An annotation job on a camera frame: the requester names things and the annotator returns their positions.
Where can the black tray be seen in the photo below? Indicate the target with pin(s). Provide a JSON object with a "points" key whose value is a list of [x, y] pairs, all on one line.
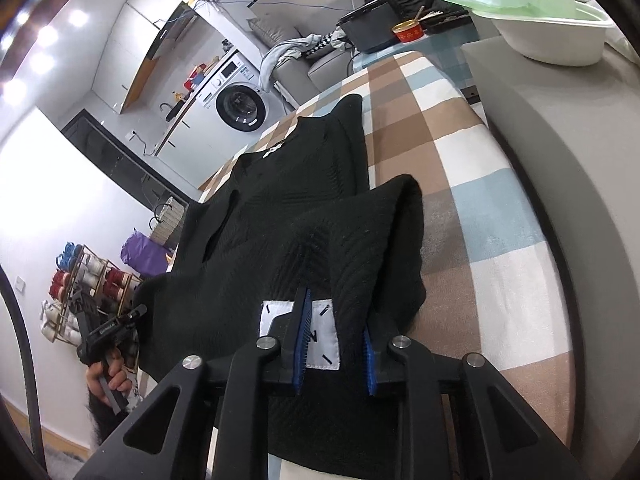
{"points": [[447, 21]]}

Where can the grey low table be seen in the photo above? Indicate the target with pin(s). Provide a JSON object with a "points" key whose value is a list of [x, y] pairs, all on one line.
{"points": [[575, 160]]}

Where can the purple bag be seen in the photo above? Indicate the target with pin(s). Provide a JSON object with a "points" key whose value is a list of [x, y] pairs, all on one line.
{"points": [[145, 255]]}

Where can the white grey garment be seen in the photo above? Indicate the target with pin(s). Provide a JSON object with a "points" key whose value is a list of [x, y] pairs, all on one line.
{"points": [[282, 55]]}

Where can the white wall cabinet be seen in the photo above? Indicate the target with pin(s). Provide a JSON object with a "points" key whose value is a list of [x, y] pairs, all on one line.
{"points": [[135, 35]]}

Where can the person's left hand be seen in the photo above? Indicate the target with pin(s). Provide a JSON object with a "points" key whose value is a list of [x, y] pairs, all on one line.
{"points": [[120, 375]]}

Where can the range hood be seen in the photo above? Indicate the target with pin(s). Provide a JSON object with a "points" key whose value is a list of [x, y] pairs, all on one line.
{"points": [[172, 27]]}

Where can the houndstooth cloth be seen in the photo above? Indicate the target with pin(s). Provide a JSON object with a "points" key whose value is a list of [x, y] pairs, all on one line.
{"points": [[322, 46]]}

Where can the black sweater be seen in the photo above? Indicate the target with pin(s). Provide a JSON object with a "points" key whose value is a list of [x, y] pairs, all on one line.
{"points": [[300, 200]]}

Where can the white kitchen counter cabinet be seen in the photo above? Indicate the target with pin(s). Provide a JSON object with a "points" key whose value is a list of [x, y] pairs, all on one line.
{"points": [[195, 145]]}

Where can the white basin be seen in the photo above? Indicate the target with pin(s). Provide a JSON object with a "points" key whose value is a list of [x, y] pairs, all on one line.
{"points": [[550, 40]]}

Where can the white washing machine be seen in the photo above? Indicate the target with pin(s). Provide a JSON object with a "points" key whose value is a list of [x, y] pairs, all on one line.
{"points": [[240, 105]]}

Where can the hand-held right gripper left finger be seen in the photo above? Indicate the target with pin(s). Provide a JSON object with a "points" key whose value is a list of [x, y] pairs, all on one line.
{"points": [[301, 345]]}

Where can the pile of shoes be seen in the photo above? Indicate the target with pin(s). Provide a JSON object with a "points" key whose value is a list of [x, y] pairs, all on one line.
{"points": [[87, 265]]}

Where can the wicker basket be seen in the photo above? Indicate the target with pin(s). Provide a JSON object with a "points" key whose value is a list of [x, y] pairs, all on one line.
{"points": [[167, 222]]}

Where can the red can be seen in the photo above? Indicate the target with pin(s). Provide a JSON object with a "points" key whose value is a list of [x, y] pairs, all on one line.
{"points": [[407, 34]]}

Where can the grey sofa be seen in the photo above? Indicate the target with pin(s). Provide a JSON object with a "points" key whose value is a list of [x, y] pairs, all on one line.
{"points": [[325, 67]]}

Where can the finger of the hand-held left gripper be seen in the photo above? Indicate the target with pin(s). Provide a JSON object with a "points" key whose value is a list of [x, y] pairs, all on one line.
{"points": [[136, 312]]}

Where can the black cooking pot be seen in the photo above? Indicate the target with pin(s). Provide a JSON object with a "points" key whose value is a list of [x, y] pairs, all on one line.
{"points": [[372, 30]]}

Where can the person's left forearm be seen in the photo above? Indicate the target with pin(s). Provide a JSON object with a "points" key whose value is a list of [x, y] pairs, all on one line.
{"points": [[105, 422]]}

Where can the checked blanket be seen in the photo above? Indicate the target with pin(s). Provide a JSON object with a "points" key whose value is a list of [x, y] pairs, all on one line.
{"points": [[490, 240]]}

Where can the grey cushion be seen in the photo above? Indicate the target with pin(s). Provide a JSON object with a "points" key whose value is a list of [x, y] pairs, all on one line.
{"points": [[267, 30]]}

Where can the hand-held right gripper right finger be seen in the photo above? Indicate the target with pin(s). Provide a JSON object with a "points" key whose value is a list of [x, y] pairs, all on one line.
{"points": [[370, 367]]}

